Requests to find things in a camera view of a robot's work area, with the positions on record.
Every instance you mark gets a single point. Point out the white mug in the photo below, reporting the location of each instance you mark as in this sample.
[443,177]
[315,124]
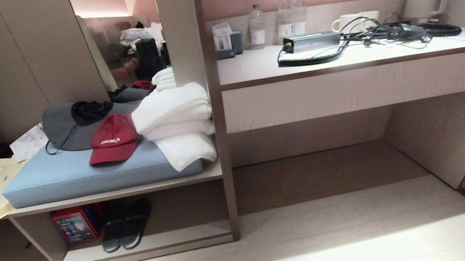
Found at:
[372,18]
[346,23]

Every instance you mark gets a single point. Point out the wooden shoe shelf bench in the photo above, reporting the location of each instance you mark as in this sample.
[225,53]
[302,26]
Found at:
[141,187]

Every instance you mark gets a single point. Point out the clear water bottle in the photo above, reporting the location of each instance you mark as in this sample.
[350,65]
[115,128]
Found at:
[256,28]
[285,15]
[299,11]

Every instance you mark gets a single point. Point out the folded white towel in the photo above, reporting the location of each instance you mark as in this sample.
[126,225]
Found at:
[177,120]

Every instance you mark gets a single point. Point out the black slipper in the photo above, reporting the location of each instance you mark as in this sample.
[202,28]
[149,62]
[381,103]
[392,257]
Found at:
[112,234]
[134,228]

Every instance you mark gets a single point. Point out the mirror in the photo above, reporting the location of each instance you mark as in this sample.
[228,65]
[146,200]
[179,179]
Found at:
[119,37]

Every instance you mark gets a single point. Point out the white paper receipt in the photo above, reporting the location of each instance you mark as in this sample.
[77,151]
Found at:
[28,143]

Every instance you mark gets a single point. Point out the blue seat cushion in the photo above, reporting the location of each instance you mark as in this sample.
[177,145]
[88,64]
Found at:
[85,174]

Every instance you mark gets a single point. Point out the red baseball cap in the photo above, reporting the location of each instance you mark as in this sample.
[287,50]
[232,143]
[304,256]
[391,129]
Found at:
[113,139]

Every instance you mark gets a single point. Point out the silver power supply box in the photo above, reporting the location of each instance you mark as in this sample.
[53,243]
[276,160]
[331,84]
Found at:
[313,41]

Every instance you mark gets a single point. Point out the tissue box holder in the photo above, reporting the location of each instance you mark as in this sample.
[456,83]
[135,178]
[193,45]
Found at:
[226,41]

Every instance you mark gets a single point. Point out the white electric kettle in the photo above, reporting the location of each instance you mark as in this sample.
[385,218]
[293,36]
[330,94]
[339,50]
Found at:
[424,2]

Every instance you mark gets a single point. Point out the wooden desk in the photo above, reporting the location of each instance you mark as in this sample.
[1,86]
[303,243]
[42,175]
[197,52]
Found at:
[343,84]

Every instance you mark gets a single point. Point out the grey bucket hat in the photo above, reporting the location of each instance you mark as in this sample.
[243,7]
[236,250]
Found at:
[62,127]

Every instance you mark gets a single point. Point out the red box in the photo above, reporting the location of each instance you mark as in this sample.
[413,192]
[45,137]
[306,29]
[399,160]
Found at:
[75,225]

